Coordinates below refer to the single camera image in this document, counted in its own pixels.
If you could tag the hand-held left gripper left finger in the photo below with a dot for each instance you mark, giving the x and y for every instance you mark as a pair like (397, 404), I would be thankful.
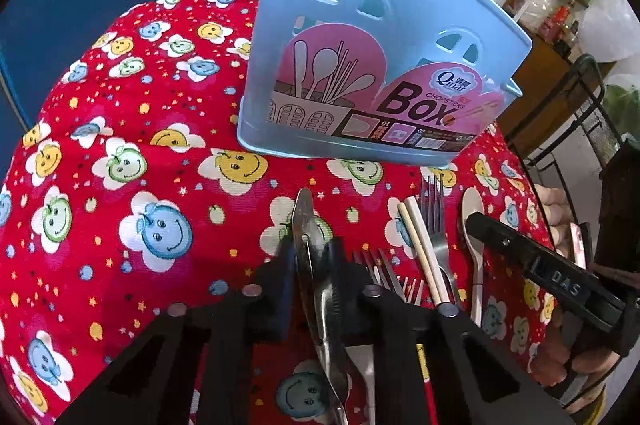
(285, 290)

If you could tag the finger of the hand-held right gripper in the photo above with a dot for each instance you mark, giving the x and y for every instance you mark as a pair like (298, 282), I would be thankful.
(500, 237)

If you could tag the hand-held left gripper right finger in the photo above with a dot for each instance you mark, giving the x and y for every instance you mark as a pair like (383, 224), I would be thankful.
(352, 300)

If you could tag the large metal fork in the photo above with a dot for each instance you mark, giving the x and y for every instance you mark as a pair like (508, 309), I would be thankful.
(436, 245)

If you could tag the metal table knife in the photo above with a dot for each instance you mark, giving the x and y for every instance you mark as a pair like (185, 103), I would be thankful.
(303, 225)

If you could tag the white chopstick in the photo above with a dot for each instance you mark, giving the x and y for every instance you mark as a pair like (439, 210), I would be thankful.
(422, 232)

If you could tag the cream chopstick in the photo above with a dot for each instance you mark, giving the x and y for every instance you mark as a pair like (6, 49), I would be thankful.
(411, 232)

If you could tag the light blue utensil holder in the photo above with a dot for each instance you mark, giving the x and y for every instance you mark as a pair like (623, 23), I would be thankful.
(280, 5)

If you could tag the person's right hand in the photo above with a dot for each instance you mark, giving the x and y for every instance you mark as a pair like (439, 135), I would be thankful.
(590, 362)

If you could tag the small metal fork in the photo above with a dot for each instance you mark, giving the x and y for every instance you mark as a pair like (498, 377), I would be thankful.
(385, 277)
(412, 291)

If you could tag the pale metal spoon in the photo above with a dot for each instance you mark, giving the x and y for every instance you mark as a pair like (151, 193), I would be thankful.
(472, 202)

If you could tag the pile of brown eggs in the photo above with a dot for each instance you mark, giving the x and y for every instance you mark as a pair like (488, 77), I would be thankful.
(552, 210)

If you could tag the wooden side cabinet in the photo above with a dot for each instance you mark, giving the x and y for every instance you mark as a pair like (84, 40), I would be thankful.
(525, 105)

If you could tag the green leafy vegetable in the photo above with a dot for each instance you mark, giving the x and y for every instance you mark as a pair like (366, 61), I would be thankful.
(622, 110)

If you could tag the red package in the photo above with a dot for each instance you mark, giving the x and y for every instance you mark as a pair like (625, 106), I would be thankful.
(560, 22)

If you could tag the red smiley flower tablecloth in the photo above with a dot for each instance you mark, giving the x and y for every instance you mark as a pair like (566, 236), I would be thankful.
(125, 130)

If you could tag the white plastic bag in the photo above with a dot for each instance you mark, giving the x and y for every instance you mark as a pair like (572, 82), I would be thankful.
(610, 30)

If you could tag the clear plastic bag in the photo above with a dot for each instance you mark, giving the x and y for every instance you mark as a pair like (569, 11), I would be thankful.
(542, 0)

